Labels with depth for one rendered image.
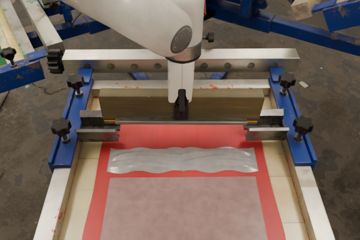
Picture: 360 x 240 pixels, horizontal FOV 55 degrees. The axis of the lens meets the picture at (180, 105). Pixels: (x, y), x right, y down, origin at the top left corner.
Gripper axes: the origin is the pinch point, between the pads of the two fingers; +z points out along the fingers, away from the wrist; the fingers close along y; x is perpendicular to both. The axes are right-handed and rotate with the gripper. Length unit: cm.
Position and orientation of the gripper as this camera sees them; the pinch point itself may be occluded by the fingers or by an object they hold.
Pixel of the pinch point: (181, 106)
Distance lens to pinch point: 77.2
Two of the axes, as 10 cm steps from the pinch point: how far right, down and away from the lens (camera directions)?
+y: 0.1, 7.0, -7.1
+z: -0.1, 7.1, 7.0
